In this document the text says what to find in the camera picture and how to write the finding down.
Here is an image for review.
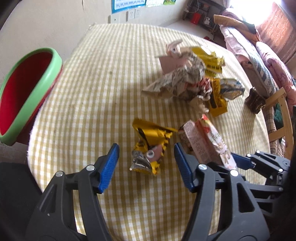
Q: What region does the blue checked quilt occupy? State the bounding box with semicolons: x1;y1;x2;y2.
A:
228;27;280;93

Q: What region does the brown snack wrapper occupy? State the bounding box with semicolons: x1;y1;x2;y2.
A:
244;87;266;114

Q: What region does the pink patterned curtain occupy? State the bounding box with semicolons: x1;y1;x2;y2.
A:
255;2;296;64

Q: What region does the checked chair cushion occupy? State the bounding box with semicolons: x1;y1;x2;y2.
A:
262;109;287;153

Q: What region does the yellow black lettered wrapper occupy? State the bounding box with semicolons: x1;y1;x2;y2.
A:
207;77;228;117

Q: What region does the blue lettered wall poster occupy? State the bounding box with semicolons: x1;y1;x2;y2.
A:
111;0;146;14

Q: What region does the pink bedding roll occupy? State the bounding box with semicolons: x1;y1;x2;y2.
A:
220;7;242;21

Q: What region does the crumpled silver printed wrapper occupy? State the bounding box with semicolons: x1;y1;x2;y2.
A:
142;52;210;114

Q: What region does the wooden chair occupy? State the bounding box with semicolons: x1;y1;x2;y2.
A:
265;87;294;160

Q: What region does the pink white snack wrapper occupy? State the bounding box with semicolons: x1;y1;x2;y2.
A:
178;113;237;169

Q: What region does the pink floral blanket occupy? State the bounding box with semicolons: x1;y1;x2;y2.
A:
255;42;296;93

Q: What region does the orange blanket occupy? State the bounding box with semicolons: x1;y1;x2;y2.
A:
213;14;249;30

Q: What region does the yellow striped foil wrapper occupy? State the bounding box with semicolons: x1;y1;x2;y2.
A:
129;119;178;175

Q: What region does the torn yellow packet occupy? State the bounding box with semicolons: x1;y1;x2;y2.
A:
191;46;225;77

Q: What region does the pale pink paper wrapper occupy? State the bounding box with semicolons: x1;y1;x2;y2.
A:
159;39;193;75

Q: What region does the bright window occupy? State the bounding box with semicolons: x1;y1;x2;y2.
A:
228;0;285;21

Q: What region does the red white crumpled wrapper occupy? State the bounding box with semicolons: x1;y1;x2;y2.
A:
196;77;213;102

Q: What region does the dark garment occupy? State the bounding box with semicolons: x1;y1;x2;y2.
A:
240;20;258;33

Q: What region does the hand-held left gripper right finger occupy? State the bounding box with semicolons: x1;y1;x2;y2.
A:
174;143;270;241

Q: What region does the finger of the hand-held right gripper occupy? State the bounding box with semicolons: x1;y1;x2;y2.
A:
242;176;284;193
231;151;290;172

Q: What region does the silver blue foil wrapper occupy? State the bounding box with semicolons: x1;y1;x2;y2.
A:
218;77;245;100

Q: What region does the bed with pink sheet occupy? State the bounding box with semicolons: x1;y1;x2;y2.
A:
218;23;296;105

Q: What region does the dark desk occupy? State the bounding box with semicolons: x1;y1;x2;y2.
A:
183;0;226;33

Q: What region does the green rimmed red trash bin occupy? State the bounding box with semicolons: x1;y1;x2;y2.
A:
0;47;63;146

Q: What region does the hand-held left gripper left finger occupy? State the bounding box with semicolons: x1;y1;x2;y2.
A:
29;143;120;241

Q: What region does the yellow checked tablecloth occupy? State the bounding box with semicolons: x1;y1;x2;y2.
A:
26;23;271;241

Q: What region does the green cloth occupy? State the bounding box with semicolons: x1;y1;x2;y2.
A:
274;102;285;130

